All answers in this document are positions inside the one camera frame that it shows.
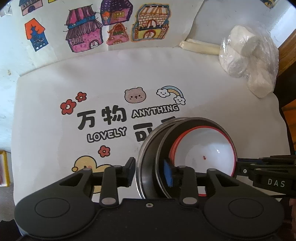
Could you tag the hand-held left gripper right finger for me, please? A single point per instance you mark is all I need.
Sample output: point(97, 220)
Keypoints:
point(168, 173)

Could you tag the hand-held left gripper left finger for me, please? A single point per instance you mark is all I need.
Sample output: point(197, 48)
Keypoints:
point(131, 170)

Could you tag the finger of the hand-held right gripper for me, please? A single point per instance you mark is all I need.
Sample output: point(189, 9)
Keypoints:
point(244, 172)
point(266, 160)

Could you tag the steel plate with blue label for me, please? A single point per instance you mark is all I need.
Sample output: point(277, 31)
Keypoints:
point(149, 166)

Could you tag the white bowl with red rim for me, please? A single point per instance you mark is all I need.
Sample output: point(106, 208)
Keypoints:
point(208, 148)
point(171, 151)

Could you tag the small steel bowl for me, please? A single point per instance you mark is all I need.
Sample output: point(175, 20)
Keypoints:
point(164, 150)

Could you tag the white printed cloth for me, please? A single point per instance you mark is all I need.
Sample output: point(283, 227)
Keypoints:
point(46, 139)

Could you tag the plastic bag of white blocks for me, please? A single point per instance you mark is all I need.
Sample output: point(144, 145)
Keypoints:
point(249, 58)

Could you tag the yellow edged box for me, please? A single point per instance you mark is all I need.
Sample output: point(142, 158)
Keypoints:
point(3, 169)

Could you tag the paper drawing of coloured houses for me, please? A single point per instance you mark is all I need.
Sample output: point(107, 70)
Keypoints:
point(92, 23)

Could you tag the brown wooden frame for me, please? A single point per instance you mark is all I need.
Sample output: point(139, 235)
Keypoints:
point(289, 53)

